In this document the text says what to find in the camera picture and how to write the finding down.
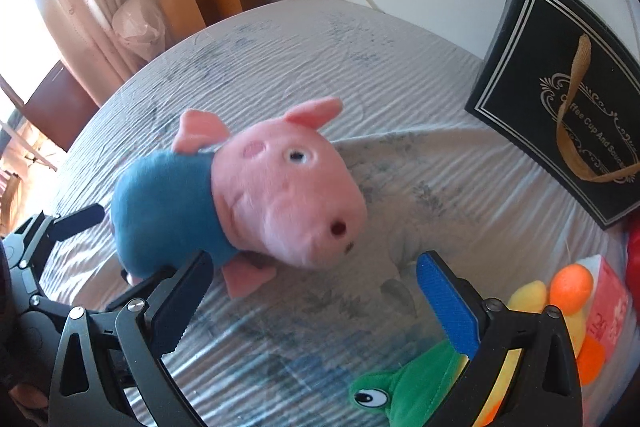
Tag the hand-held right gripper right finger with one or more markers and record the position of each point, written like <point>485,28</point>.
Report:
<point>445,302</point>

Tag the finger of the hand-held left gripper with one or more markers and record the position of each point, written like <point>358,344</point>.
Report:
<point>150,288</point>
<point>75,218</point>

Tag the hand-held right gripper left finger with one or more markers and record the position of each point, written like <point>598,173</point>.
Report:
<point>177,307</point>

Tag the pink pig plush toy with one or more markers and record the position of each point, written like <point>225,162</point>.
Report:
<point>280,187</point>

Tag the black gift bag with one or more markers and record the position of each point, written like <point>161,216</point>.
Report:
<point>540,37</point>

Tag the green frog plush toy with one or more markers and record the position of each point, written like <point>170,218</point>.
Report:
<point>415,387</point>

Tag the yellow orange duck plush toy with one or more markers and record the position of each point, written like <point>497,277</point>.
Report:
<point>570,287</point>

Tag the pink tissue pack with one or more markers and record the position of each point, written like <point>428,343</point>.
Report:
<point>611,307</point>

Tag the bright window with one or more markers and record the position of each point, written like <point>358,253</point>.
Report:
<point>25,32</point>

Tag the red plastic box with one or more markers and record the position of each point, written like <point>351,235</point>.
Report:
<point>634,242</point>

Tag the white plastic bag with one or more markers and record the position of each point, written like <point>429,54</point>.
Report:
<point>137,22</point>

